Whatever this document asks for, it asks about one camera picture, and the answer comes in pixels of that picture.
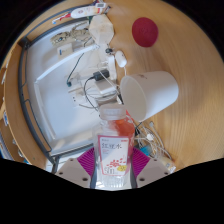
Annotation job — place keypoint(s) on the clear drink bottle white cap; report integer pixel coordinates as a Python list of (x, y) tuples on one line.
[(113, 156)]

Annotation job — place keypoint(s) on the small white digital thermometer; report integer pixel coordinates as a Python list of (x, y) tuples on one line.
[(100, 4)]

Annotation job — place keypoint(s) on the white desk lamp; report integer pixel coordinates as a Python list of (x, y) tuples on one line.
[(66, 63)]

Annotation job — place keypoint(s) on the grey metal desk frame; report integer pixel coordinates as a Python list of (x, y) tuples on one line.
[(24, 43)]

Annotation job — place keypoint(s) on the white wall box blue mark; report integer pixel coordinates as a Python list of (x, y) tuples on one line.
[(64, 50)]

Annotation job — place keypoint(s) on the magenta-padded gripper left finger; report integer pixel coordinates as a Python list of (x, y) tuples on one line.
[(71, 170)]

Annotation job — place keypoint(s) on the black charger plug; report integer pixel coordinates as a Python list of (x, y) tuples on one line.
[(101, 75)]

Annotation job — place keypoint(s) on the white power bank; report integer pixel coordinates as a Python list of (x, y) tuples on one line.
[(106, 89)]

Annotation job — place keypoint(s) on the clear spray bottle white nozzle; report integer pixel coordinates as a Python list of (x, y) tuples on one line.
[(55, 21)]

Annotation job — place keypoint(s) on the white wall socket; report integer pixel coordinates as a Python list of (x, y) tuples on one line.
[(77, 97), (75, 86)]

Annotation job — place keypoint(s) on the flat round red coaster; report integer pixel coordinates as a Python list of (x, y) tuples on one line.
[(145, 32)]

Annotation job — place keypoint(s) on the white paper cup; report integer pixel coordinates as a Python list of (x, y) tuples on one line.
[(153, 93)]

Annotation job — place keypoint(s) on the wooden tree creature figurine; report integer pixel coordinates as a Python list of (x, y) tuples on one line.
[(71, 35)]

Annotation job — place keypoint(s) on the bagged round white item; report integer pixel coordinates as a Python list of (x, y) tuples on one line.
[(167, 165)]

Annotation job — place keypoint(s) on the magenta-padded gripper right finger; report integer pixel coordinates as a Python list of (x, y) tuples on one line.
[(153, 170)]

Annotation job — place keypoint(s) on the small white oval gadget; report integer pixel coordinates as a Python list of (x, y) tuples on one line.
[(120, 58)]

